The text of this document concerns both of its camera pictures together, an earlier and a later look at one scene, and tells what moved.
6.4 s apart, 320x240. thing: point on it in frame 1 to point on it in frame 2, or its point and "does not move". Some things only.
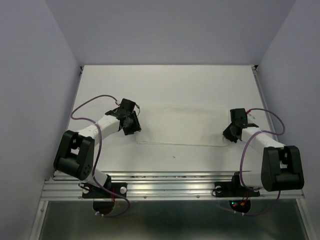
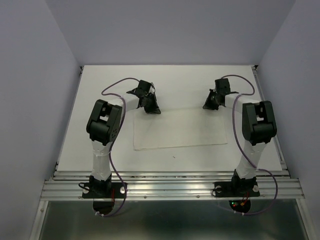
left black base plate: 90,191 does not move
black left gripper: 136,127 to 153,109
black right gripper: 226,134 to 208,104
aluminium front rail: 158,186 does not move
